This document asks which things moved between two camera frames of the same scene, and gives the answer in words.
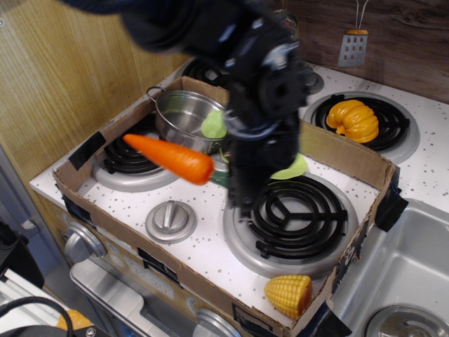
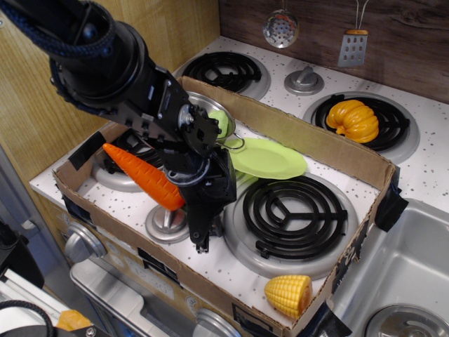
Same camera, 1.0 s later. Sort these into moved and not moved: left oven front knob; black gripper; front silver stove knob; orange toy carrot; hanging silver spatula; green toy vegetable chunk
Moved: black gripper; orange toy carrot
Not moved: front silver stove knob; hanging silver spatula; green toy vegetable chunk; left oven front knob
